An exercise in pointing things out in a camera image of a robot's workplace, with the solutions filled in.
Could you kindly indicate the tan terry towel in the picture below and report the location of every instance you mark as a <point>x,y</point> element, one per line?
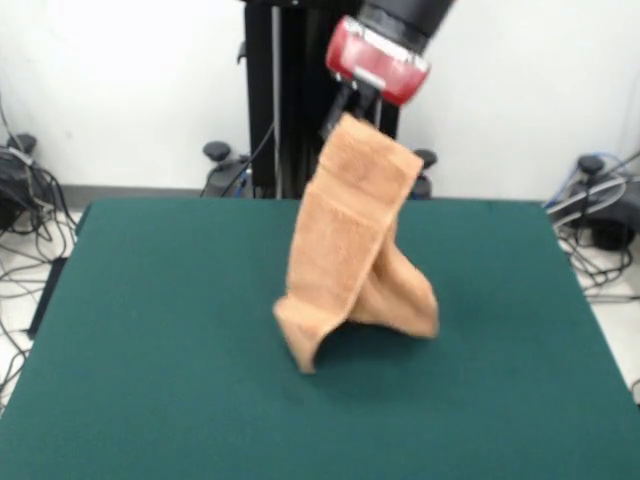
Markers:
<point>340,225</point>

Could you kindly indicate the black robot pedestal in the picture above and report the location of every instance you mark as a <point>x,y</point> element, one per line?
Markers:
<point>295,75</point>

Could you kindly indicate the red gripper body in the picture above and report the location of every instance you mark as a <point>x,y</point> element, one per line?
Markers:
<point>370,60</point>

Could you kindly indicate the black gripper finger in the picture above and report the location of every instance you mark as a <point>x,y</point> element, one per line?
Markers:
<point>369,105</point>
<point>336,112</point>

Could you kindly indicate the dark green table cloth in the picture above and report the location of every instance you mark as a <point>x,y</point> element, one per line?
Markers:
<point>150,350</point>

